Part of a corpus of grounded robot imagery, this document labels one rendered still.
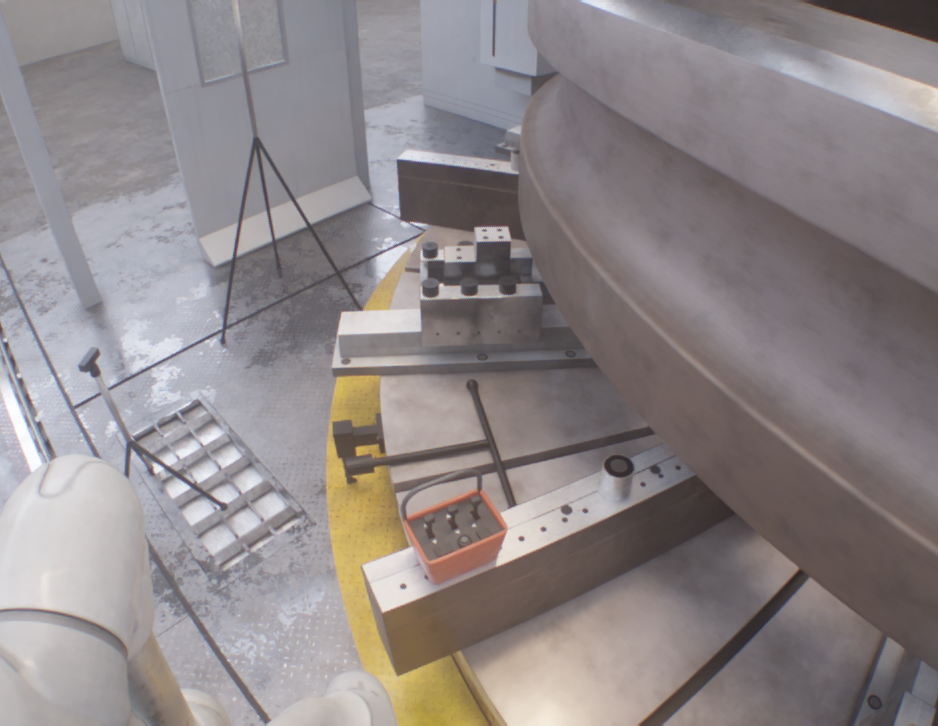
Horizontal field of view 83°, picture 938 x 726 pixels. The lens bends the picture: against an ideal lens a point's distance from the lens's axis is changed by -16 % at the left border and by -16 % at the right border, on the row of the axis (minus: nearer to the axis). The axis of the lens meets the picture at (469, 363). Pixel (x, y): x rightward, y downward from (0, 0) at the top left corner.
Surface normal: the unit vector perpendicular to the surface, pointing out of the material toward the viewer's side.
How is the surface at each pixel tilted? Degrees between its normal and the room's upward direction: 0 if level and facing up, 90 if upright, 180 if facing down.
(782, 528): 90
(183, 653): 0
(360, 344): 72
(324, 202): 37
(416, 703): 0
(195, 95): 90
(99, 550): 52
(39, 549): 14
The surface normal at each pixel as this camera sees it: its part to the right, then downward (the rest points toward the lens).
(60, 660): 0.75, -0.58
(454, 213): -0.33, 0.61
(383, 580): 0.00, -0.76
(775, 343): -0.77, -0.09
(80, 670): 0.87, -0.42
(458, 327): 0.06, 0.64
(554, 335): 0.05, 0.37
